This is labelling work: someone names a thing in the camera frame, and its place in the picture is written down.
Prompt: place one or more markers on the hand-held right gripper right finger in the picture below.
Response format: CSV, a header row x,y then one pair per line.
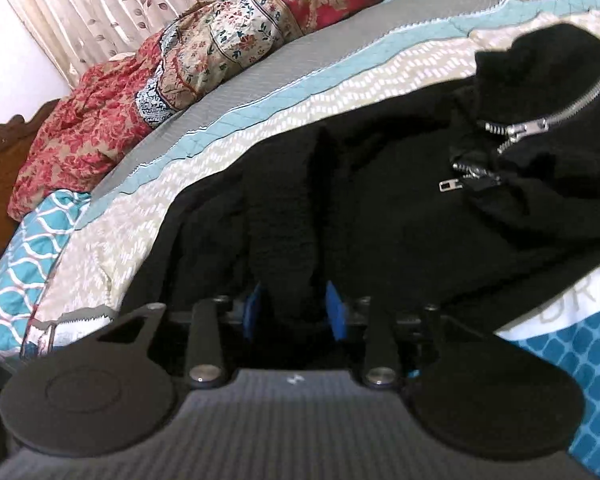
x,y
336,315

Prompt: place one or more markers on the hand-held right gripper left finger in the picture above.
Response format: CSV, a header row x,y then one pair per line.
x,y
252,310

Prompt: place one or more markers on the black zip jacket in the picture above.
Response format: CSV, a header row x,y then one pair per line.
x,y
380,210

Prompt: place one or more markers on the zigzag patterned bed cover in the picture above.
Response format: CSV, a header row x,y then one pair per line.
x,y
280,85

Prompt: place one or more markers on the teal lattice patterned pillow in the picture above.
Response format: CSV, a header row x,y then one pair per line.
x,y
25,260

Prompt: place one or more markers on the red floral patchwork quilt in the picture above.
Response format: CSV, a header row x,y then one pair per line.
x,y
220,35

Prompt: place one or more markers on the carved wooden headboard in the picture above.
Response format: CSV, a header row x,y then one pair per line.
x,y
0,160

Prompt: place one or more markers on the leaf print beige curtain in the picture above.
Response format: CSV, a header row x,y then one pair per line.
x,y
105,10

